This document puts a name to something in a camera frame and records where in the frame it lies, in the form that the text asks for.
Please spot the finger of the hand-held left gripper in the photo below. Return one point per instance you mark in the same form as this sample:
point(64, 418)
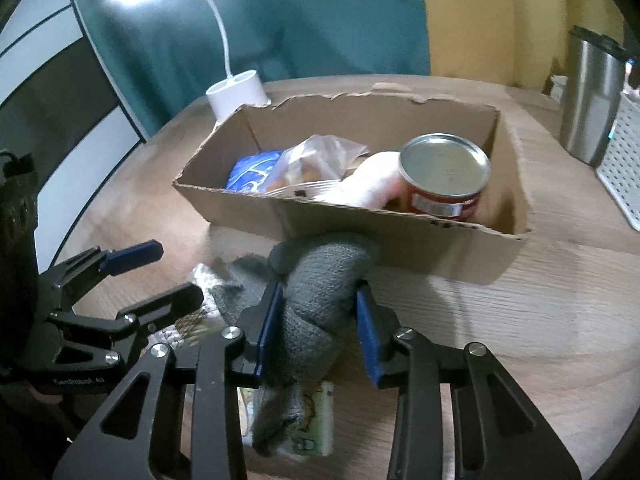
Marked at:
point(135, 252)
point(165, 305)

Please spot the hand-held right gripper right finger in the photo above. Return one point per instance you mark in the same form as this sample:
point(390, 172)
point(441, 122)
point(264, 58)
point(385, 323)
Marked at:
point(367, 340)

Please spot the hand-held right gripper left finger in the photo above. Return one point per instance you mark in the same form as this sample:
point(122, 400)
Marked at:
point(270, 325)

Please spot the cotton swab pack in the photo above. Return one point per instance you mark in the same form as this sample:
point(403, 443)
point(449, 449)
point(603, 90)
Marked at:
point(197, 330)

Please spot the grey knitted sock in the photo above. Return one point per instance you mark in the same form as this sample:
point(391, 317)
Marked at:
point(310, 300)
point(235, 290)

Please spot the cardboard box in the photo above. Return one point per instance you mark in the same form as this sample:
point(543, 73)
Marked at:
point(350, 230)

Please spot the blue and white packet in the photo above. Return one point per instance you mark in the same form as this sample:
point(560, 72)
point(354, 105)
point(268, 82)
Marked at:
point(250, 172)

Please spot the white towel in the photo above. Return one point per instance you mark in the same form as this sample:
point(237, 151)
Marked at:
point(370, 180)

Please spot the clear plastic snack bag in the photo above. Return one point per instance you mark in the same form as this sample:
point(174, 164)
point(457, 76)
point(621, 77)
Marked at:
point(310, 160)

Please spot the red tin can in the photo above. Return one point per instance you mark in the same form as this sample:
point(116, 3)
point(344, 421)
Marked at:
point(440, 165)

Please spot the cartoon print tissue packet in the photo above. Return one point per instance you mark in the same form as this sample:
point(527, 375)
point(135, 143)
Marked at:
point(317, 420)

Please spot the white desk lamp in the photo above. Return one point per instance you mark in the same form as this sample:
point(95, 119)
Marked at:
point(235, 95)

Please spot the white perforated plastic basket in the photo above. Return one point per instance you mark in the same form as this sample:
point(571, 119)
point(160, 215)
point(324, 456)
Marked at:
point(625, 170)

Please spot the stainless steel tumbler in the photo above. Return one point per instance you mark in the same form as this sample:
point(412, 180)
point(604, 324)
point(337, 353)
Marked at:
point(590, 105)

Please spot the yellow curtain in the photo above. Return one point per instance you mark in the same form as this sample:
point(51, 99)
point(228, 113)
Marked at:
point(500, 20)

